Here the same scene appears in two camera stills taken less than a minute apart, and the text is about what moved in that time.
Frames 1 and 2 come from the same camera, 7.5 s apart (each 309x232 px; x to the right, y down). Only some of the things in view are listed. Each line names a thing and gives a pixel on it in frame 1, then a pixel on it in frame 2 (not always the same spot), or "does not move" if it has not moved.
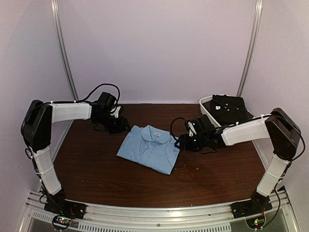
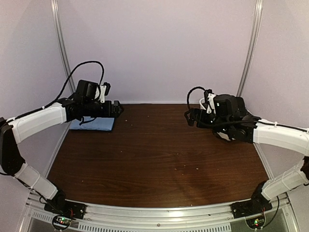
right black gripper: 185,143 -> 194,112
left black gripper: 120,127 -> 107,113
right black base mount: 257,205 does not move
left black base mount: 58,204 does not move
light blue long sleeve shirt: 151,147 -> 99,123
